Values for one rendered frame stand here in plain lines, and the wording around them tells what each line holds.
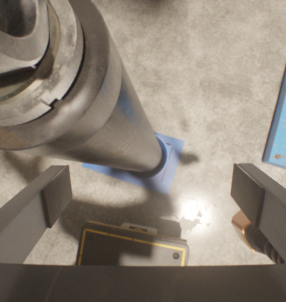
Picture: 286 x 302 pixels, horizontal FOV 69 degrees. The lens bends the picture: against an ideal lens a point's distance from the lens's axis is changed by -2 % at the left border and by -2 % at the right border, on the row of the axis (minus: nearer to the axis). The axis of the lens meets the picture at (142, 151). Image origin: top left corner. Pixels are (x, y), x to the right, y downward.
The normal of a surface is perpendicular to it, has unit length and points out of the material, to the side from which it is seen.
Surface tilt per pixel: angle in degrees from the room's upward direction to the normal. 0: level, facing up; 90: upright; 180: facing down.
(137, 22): 0
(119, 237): 0
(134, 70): 0
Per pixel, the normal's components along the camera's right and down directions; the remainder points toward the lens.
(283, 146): -0.14, -0.12
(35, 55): 0.98, -0.17
